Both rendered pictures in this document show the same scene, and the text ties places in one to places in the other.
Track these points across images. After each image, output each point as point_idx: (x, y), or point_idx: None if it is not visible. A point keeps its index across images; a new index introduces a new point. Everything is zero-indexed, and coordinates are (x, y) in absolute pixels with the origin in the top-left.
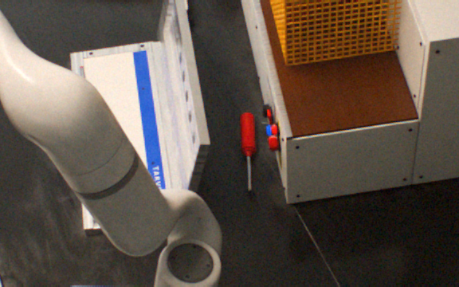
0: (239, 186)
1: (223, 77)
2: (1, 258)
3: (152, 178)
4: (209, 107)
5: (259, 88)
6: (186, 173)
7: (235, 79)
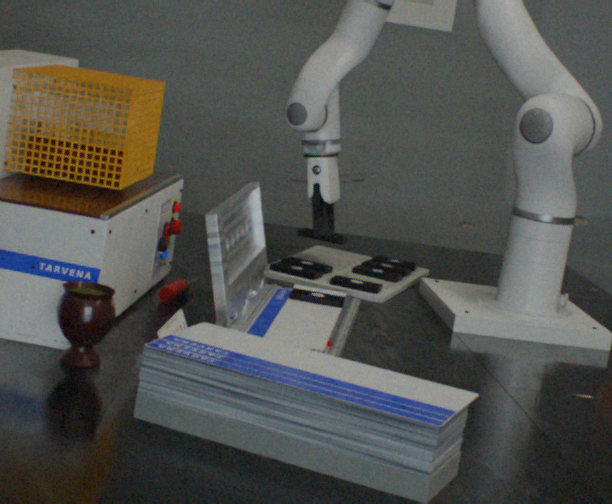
0: (203, 289)
1: (165, 320)
2: (439, 323)
3: (341, 12)
4: (197, 315)
5: (133, 308)
6: (261, 248)
7: (153, 317)
